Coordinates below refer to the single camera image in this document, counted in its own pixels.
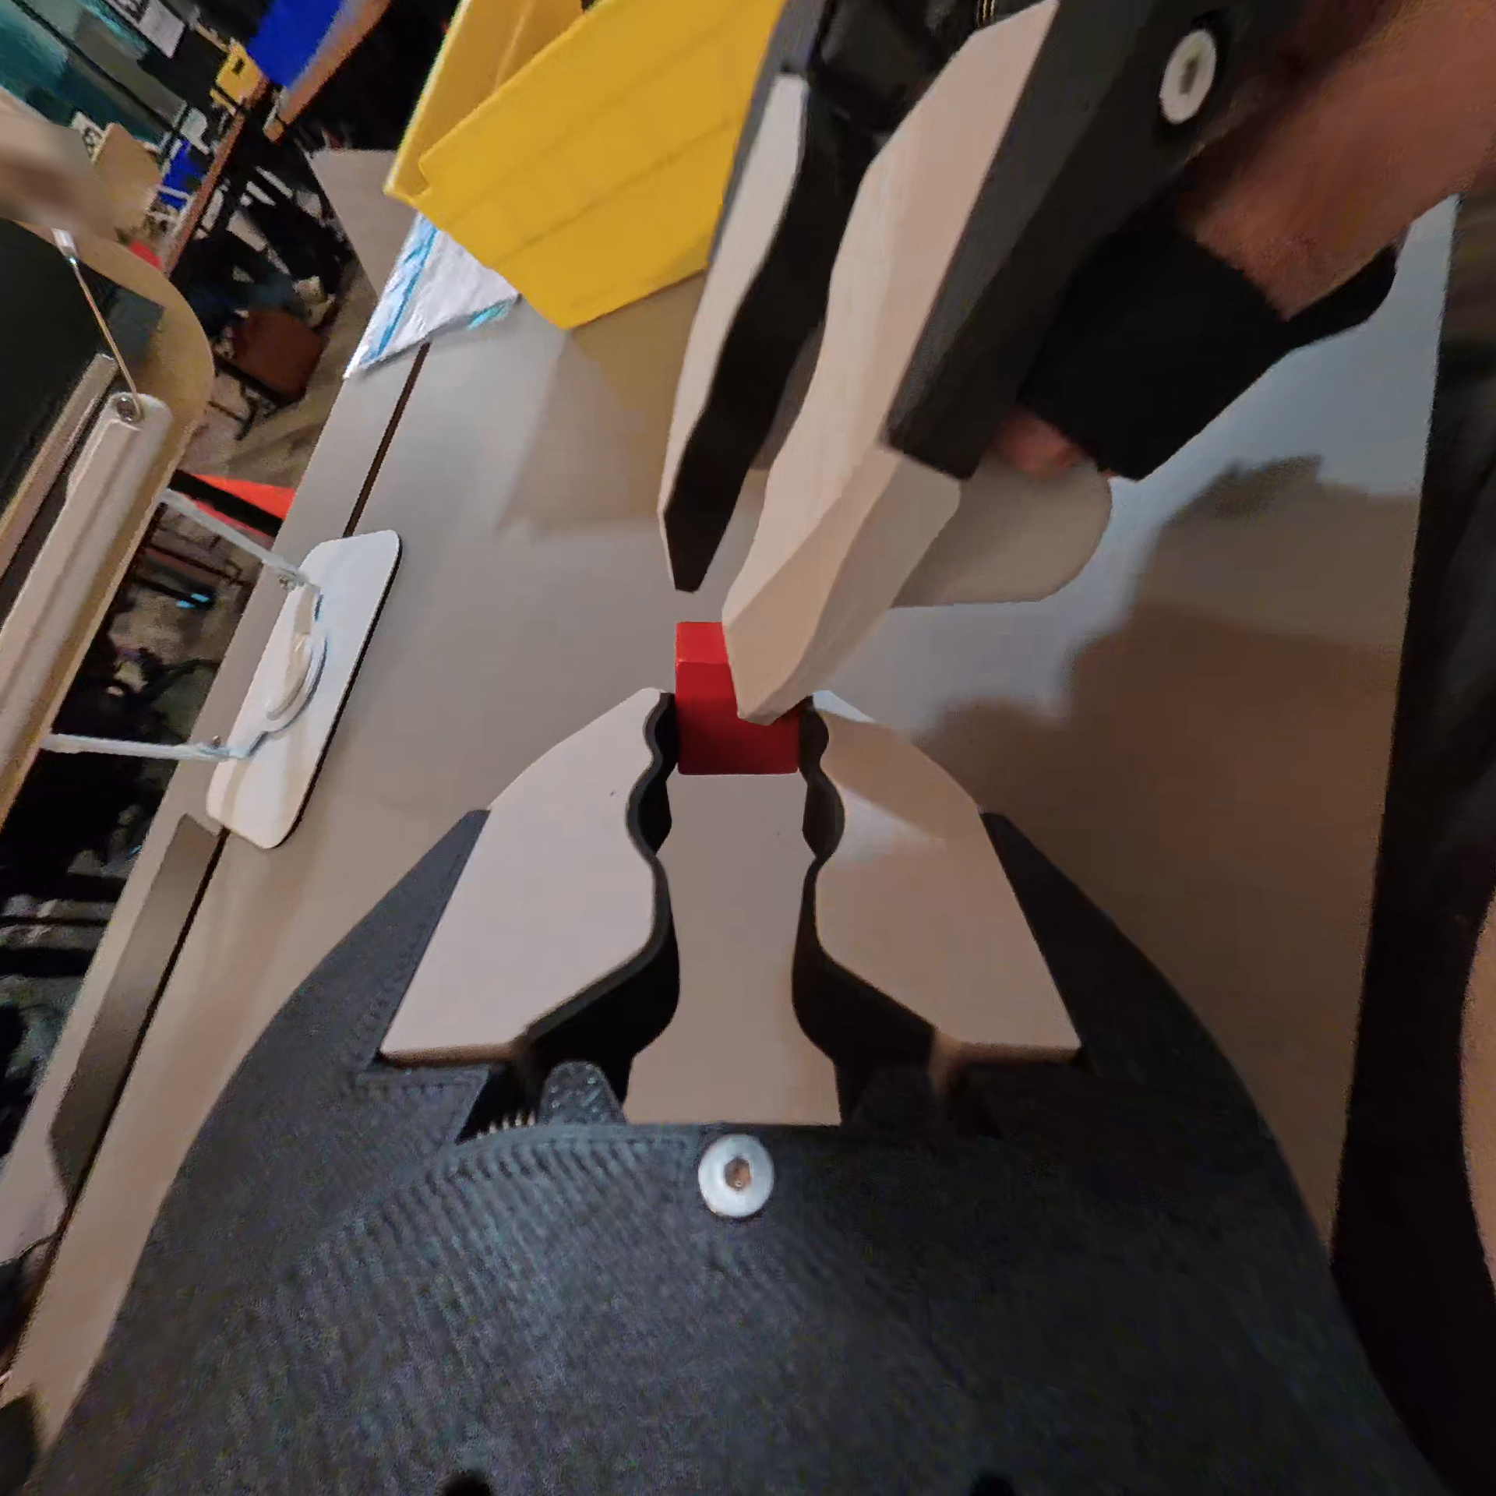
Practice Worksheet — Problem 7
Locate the person's right hand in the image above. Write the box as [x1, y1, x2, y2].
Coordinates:
[1174, 0, 1496, 323]

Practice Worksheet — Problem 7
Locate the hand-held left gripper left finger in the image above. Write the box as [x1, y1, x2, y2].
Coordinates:
[379, 688, 682, 1094]

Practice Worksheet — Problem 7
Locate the yellow plastic bin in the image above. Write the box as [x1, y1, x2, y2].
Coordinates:
[386, 0, 782, 332]

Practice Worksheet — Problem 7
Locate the wood-edged display panel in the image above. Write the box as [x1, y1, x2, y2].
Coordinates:
[0, 216, 217, 820]

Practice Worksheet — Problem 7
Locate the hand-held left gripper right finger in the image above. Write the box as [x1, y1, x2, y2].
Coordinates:
[794, 691, 1083, 1088]

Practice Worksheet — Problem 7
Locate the acrylic stand white base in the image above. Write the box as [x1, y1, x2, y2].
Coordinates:
[41, 492, 402, 848]

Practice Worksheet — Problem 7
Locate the red wooden cube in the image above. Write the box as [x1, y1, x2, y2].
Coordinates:
[675, 622, 803, 777]

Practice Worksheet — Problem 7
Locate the grey desk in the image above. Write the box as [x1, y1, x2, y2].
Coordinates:
[0, 146, 1457, 1439]

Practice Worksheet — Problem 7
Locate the blue plastic bin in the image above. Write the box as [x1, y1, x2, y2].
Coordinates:
[246, 0, 376, 86]

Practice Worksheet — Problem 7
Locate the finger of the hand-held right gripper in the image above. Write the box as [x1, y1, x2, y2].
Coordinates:
[657, 75, 883, 593]
[723, 0, 1060, 727]

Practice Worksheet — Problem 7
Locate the blue-white paper sheet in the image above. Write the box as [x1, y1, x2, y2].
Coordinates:
[344, 216, 522, 378]

